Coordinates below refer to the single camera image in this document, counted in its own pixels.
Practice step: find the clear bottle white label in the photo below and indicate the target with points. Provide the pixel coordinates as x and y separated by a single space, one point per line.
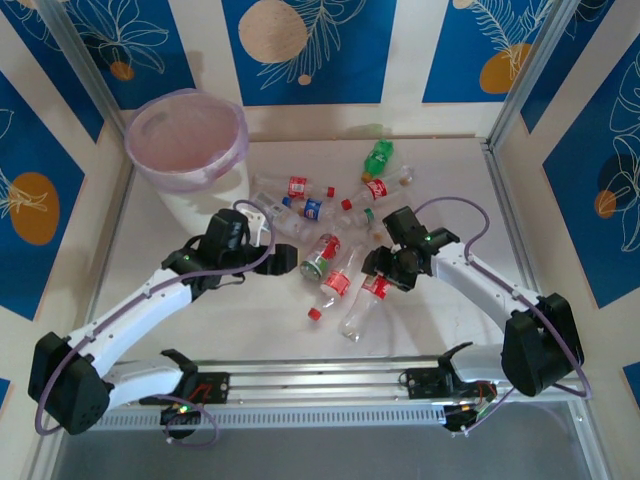
285 222

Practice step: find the clear bottle blue label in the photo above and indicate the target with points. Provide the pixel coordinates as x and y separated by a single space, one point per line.
312 209

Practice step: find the green bottle yellow cap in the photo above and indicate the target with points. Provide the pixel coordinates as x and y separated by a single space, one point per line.
378 156

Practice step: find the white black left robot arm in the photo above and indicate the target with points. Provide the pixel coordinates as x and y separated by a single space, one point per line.
130 310

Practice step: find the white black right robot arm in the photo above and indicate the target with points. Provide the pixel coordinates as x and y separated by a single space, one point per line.
480 280

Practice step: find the white bin with pink liner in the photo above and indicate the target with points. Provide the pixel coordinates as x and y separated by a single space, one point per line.
220 200

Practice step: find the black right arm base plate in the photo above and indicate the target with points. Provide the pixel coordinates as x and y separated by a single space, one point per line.
422 384

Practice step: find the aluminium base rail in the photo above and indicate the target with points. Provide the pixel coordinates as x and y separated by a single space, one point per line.
320 375

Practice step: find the aluminium table side rail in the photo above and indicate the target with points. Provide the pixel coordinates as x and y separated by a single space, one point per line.
502 190

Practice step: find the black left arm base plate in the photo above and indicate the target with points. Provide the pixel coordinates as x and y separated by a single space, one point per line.
215 387

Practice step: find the aluminium frame post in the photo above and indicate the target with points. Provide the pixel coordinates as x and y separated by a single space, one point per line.
81 65
522 75

